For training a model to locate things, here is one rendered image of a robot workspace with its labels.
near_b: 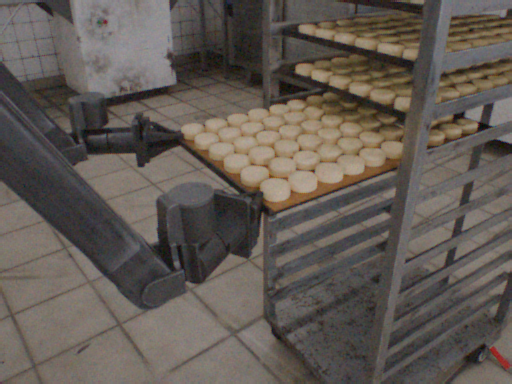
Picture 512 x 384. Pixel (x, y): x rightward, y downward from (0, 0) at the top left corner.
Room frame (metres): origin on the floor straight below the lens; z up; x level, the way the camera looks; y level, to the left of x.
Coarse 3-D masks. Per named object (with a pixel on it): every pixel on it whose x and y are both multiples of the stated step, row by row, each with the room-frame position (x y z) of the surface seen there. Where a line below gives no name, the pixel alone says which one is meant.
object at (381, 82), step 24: (312, 72) 1.02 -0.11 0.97; (336, 72) 1.04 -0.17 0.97; (360, 72) 1.02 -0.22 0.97; (384, 72) 1.02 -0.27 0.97; (456, 72) 1.06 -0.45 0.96; (480, 72) 1.02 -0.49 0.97; (504, 72) 1.02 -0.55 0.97; (384, 96) 0.85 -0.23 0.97; (408, 96) 0.84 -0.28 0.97; (456, 96) 0.86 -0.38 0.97
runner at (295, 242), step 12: (384, 204) 1.35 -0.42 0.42; (348, 216) 1.26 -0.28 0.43; (360, 216) 1.29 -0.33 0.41; (372, 216) 1.29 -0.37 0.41; (324, 228) 1.20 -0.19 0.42; (336, 228) 1.22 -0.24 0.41; (288, 240) 1.12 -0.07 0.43; (300, 240) 1.15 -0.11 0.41; (312, 240) 1.15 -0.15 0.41; (276, 252) 1.09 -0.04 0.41; (288, 252) 1.09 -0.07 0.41
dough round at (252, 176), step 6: (246, 168) 0.71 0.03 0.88; (252, 168) 0.71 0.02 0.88; (258, 168) 0.71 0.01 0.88; (264, 168) 0.71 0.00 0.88; (246, 174) 0.69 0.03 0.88; (252, 174) 0.69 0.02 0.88; (258, 174) 0.69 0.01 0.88; (264, 174) 0.69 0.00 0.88; (246, 180) 0.68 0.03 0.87; (252, 180) 0.68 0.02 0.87; (258, 180) 0.68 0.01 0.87; (264, 180) 0.68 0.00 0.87; (252, 186) 0.68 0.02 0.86; (258, 186) 0.68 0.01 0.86
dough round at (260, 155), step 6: (252, 150) 0.79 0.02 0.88; (258, 150) 0.79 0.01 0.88; (264, 150) 0.79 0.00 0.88; (270, 150) 0.79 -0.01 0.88; (252, 156) 0.77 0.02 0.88; (258, 156) 0.76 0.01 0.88; (264, 156) 0.76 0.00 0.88; (270, 156) 0.77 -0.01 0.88; (252, 162) 0.77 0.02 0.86; (258, 162) 0.76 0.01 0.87; (264, 162) 0.76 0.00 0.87
